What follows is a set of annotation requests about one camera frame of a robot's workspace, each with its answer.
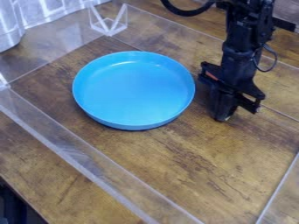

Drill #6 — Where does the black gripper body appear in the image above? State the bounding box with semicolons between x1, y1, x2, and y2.
198;45;265;114

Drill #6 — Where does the clear acrylic enclosure panel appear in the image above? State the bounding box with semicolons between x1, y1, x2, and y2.
0;74;202;224

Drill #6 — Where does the blue round tray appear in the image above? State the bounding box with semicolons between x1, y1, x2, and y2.
71;51;194;130

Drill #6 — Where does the white patterned curtain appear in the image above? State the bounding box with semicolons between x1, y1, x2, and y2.
0;0;110;53

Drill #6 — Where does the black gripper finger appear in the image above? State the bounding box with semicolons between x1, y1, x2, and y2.
224;94;238;121
209;86;229;122

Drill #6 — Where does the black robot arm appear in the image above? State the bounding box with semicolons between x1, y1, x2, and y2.
198;0;276;122

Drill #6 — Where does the clear acrylic corner bracket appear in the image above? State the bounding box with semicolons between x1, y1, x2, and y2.
87;4;128;37

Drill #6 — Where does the black cable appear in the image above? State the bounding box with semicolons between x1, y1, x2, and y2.
158;0;216;18

